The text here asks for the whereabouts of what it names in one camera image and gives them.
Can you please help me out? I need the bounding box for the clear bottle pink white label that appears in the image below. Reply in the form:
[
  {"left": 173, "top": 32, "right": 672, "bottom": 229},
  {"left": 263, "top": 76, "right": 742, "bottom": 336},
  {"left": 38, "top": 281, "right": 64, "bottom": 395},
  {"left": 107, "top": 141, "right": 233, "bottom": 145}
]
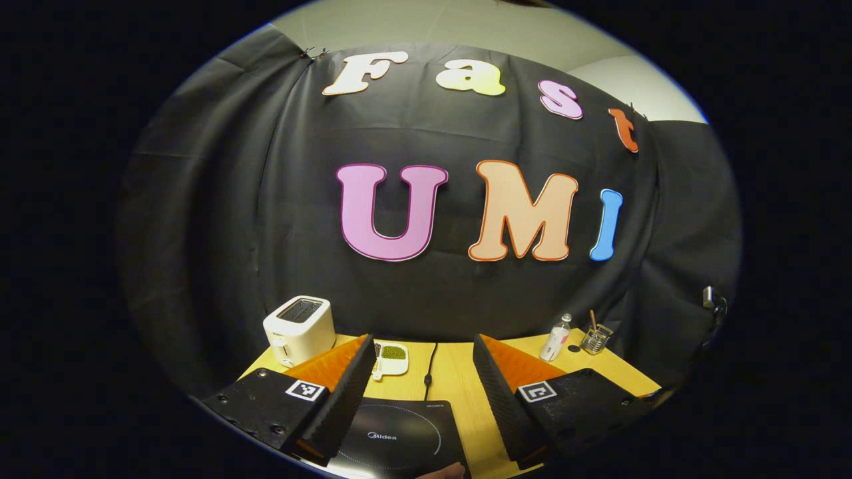
[{"left": 539, "top": 314, "right": 572, "bottom": 362}]

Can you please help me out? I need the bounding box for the black induction cooktop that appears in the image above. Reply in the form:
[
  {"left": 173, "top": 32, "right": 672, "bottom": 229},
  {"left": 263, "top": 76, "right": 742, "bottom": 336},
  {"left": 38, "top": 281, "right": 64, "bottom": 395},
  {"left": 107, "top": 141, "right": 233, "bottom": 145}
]
[{"left": 329, "top": 398, "right": 470, "bottom": 479}]

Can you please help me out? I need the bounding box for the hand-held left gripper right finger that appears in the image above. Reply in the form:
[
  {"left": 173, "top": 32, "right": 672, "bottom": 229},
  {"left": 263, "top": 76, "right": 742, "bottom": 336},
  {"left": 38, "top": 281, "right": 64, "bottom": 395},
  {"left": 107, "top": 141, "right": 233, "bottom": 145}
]
[{"left": 474, "top": 334, "right": 660, "bottom": 466}]

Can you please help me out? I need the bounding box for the white divided dish of beans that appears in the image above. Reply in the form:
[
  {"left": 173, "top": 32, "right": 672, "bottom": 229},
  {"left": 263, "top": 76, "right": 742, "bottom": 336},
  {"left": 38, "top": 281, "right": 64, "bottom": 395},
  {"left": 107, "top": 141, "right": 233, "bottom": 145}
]
[{"left": 373, "top": 341, "right": 409, "bottom": 381}]

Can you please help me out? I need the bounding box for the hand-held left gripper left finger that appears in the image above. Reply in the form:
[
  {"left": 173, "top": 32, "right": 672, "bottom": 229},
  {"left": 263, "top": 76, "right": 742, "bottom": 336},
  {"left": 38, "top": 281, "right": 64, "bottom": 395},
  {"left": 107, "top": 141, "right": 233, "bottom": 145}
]
[{"left": 200, "top": 334, "right": 377, "bottom": 461}]

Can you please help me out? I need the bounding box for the wire mesh holder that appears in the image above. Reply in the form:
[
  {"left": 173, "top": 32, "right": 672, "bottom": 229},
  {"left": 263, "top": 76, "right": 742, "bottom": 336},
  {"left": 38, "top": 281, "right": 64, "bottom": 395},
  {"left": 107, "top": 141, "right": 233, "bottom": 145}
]
[{"left": 580, "top": 324, "right": 613, "bottom": 355}]

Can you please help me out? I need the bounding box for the white toaster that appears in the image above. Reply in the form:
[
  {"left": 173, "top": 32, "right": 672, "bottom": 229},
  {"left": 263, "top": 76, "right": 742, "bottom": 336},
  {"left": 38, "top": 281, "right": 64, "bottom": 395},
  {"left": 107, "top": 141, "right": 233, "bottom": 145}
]
[{"left": 263, "top": 295, "right": 337, "bottom": 368}]

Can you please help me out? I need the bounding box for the small metal device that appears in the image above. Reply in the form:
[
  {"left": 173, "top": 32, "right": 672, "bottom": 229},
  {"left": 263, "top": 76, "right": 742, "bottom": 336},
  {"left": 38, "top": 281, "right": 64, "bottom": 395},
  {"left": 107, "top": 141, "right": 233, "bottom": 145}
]
[{"left": 702, "top": 285, "right": 728, "bottom": 327}]

